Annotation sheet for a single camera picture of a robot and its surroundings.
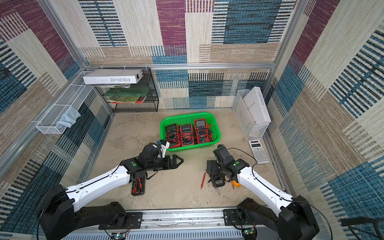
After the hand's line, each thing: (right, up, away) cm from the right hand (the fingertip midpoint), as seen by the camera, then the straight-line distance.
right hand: (214, 165), depth 84 cm
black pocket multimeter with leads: (-40, -10, -5) cm, 42 cm away
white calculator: (+30, +5, +12) cm, 33 cm away
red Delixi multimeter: (-5, +16, +10) cm, 20 cm away
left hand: (-20, +3, -5) cm, 21 cm away
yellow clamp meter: (+11, -10, -3) cm, 15 cm away
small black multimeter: (+2, -8, -1) cm, 9 cm away
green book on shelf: (-53, +41, +10) cm, 68 cm away
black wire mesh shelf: (-48, +41, +20) cm, 66 cm away
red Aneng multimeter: (-25, +15, +12) cm, 31 cm away
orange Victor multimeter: (-16, +16, +13) cm, 26 cm away
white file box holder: (+25, +30, +12) cm, 41 cm away
